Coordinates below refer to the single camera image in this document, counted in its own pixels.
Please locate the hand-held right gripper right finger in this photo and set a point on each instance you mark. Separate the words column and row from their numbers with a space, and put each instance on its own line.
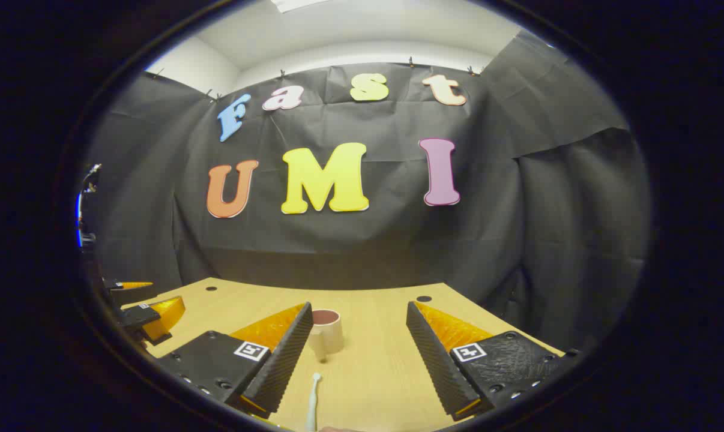
column 431, row 354

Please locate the beige cup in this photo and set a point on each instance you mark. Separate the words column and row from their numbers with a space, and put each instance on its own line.
column 327, row 336

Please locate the black backdrop cloth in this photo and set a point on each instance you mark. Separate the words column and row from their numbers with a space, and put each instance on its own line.
column 368, row 252

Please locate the white toothbrush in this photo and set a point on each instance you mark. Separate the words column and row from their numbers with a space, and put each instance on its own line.
column 311, row 405

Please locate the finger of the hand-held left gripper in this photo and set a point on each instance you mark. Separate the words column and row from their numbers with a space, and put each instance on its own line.
column 158, row 318
column 128, row 291

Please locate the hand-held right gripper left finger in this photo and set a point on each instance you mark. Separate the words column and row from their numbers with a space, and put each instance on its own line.
column 287, row 354

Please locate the wooden desktop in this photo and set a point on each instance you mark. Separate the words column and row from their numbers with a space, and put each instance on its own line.
column 374, row 372

